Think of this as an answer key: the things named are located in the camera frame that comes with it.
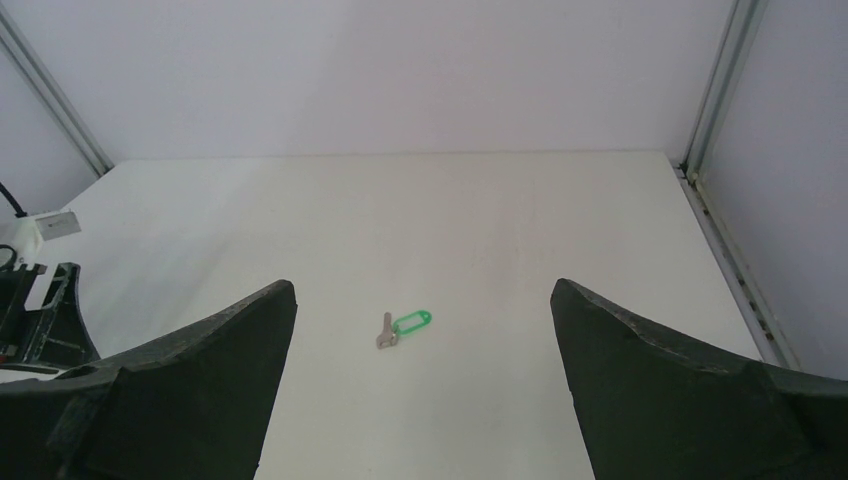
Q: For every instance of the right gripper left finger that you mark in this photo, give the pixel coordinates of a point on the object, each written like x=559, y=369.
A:
x=192, y=404

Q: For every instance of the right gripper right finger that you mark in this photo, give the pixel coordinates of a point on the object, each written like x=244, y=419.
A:
x=654, y=403

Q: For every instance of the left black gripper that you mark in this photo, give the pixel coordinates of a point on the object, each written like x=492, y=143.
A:
x=51, y=338

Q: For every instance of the key with green tag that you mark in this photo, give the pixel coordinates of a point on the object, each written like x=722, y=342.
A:
x=393, y=329

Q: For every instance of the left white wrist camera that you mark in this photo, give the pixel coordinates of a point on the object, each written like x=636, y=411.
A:
x=28, y=235

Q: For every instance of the right aluminium frame post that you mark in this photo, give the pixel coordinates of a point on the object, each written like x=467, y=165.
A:
x=711, y=178

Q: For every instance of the aluminium frame post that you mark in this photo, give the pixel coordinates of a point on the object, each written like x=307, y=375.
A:
x=711, y=178
x=46, y=89

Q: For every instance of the left aluminium frame post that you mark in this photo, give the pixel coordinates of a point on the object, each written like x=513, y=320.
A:
x=46, y=89

